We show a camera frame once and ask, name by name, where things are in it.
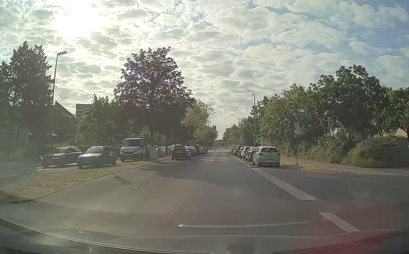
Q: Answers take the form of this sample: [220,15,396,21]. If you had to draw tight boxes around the row of green trees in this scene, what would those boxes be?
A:
[75,95,219,149]
[222,64,409,149]

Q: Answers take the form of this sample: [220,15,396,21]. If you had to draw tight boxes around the dark red car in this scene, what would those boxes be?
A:
[171,145,191,161]

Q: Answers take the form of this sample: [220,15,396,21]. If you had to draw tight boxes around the grey pavement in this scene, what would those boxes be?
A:
[281,155,408,176]

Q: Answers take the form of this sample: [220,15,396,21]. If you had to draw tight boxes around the road markings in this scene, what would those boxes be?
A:
[178,155,361,233]

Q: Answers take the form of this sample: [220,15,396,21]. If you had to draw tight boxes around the grey block building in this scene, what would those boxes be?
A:
[75,104,91,119]

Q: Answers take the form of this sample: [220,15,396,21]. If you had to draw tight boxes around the blue parking sign on post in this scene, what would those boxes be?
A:
[294,116,301,165]

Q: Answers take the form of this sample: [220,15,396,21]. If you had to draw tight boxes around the building with pitched roof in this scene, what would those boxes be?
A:
[51,101,76,122]

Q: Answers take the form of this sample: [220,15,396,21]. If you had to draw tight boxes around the car's own bonnet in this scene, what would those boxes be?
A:
[0,212,409,254]

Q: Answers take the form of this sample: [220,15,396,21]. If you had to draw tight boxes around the dry grass traffic island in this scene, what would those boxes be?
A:
[0,158,171,203]

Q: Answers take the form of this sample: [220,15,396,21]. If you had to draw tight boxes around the large dark-leaved tree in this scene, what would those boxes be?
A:
[113,47,195,145]

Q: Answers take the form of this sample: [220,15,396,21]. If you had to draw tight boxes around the pale green small car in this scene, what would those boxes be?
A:
[252,146,281,167]

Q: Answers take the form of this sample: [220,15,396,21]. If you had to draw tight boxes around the tall dark tree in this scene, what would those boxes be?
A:
[0,41,54,145]

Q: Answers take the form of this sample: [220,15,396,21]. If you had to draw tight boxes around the green bushes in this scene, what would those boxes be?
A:
[278,136,401,168]

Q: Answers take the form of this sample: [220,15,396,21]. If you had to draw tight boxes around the grey side parking lane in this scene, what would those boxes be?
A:
[0,159,145,187]

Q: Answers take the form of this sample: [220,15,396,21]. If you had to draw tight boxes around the white van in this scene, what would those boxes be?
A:
[120,137,148,162]

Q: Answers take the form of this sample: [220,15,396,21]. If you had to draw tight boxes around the grey asphalt road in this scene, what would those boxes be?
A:
[0,148,409,238]

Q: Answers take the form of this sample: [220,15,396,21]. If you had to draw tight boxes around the grass verge strip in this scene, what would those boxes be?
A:
[279,156,353,174]

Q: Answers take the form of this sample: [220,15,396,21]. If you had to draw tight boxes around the row of parked cars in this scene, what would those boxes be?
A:
[231,145,258,162]
[159,144,208,157]

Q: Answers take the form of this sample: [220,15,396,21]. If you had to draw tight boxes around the tall street lamp post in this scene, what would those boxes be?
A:
[250,94,257,147]
[50,51,68,147]

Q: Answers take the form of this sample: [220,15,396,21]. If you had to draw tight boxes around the dark parked car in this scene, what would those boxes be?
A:
[77,146,117,169]
[40,146,84,168]

